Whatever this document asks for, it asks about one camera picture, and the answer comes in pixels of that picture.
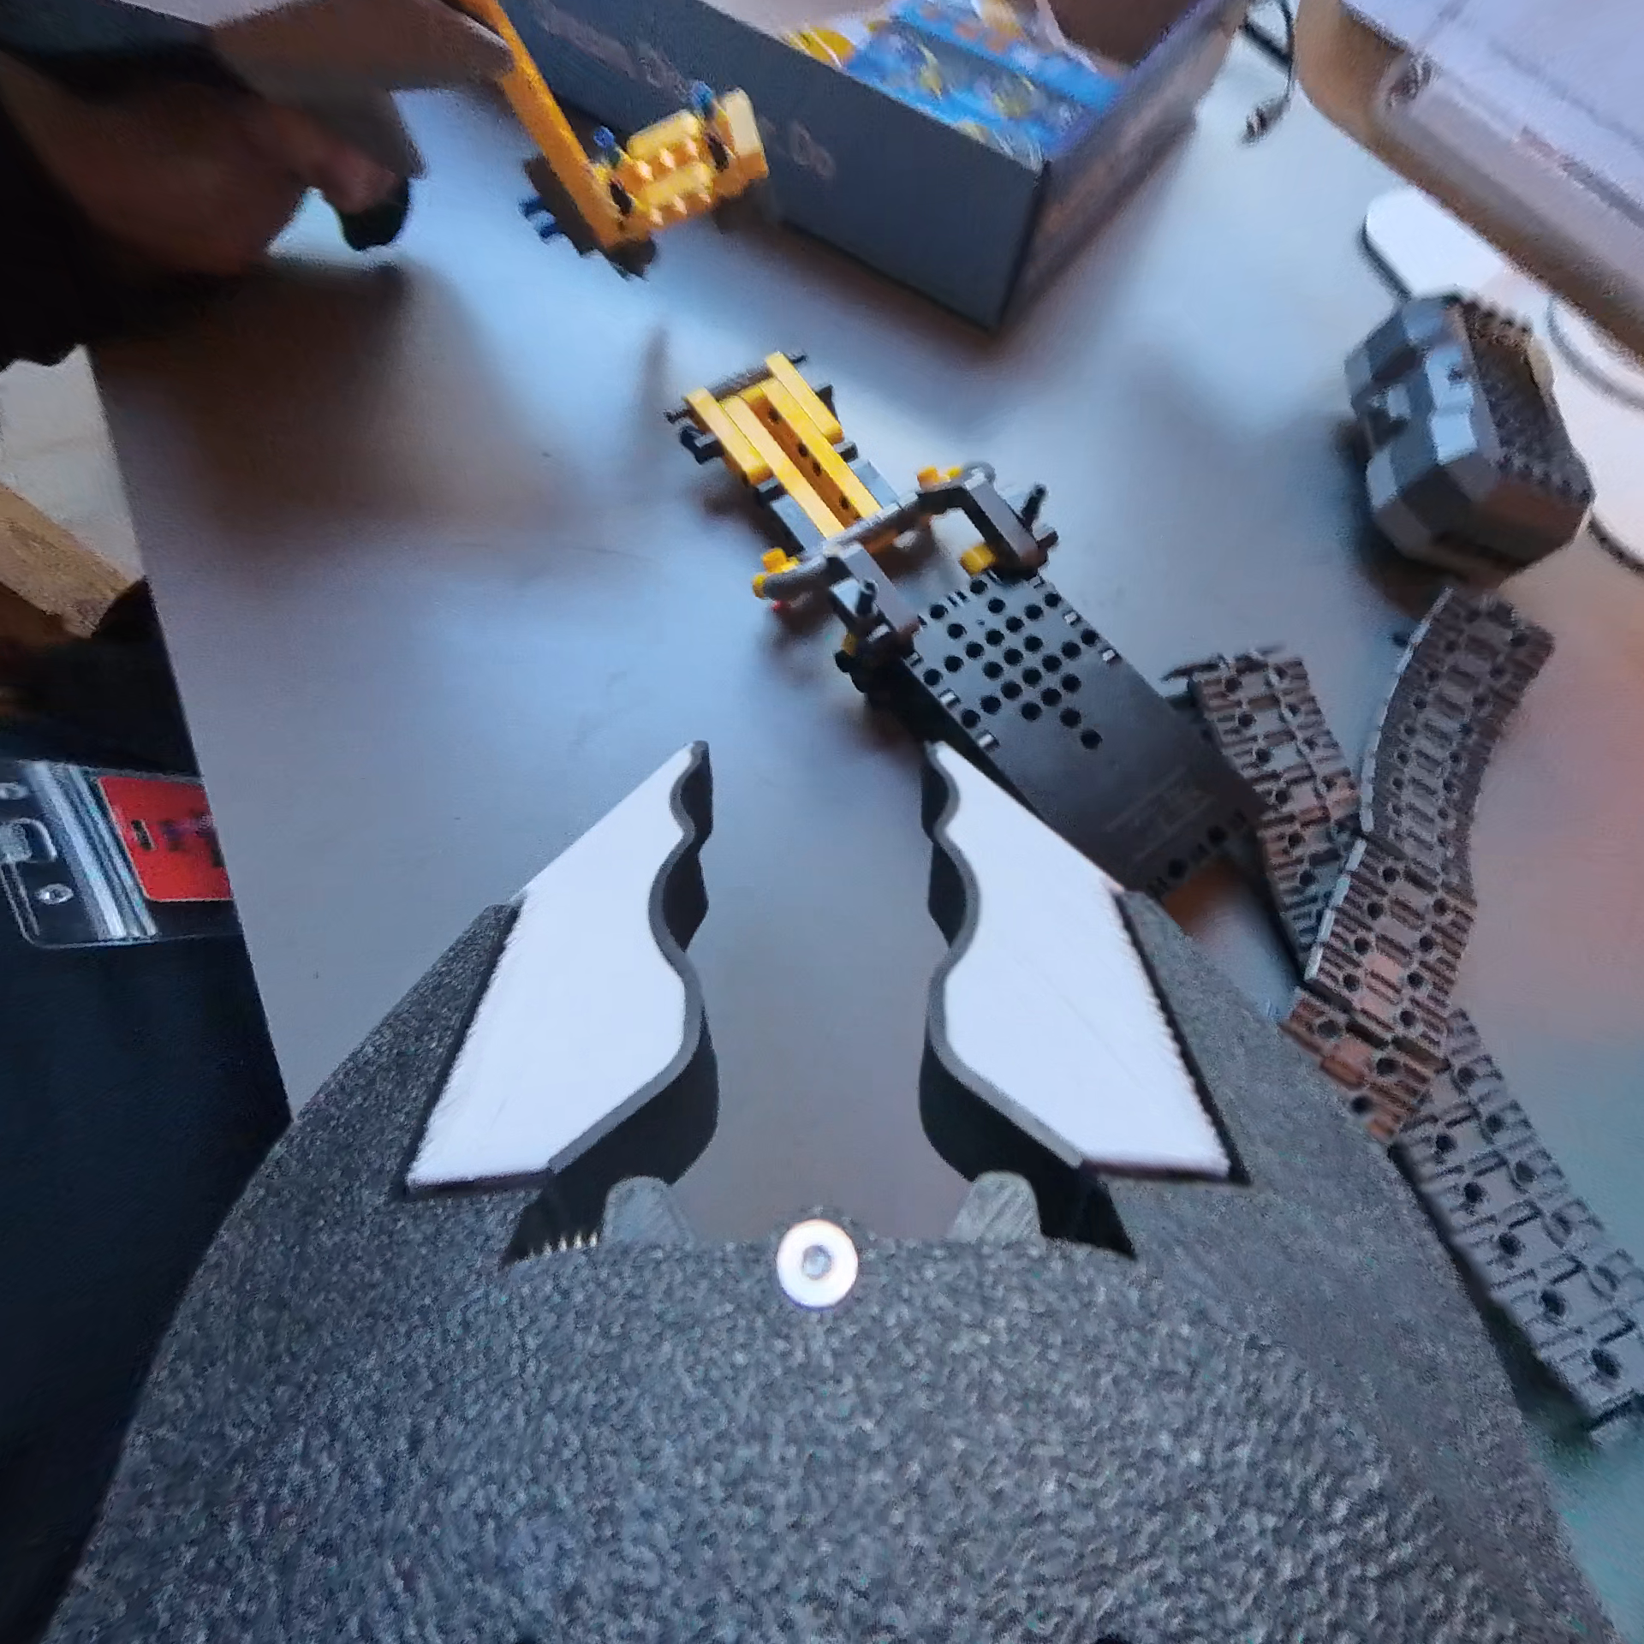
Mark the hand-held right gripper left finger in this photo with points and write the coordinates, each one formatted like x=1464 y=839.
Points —
x=566 y=1027

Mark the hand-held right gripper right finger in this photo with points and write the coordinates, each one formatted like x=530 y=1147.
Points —
x=1079 y=1016

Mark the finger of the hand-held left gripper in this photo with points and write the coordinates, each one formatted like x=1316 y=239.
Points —
x=372 y=53

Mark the black perforated brick box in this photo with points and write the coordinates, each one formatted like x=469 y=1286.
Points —
x=1091 y=732

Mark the yellow brick beam assembly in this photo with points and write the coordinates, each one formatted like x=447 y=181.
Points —
x=670 y=167

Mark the grey desk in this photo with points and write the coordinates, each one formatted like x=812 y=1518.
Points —
x=450 y=579

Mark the person's left hand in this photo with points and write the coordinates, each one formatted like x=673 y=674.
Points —
x=154 y=167

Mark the clear badge holder red card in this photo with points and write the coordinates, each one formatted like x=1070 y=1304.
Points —
x=115 y=847

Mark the dark blue cardboard box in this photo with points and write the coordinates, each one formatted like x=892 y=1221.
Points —
x=926 y=220

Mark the colourful printed booklet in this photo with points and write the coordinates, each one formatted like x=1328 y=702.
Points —
x=976 y=77

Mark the grey brick model piece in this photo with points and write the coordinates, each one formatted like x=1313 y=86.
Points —
x=1452 y=450

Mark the wooden post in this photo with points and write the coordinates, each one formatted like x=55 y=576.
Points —
x=65 y=565

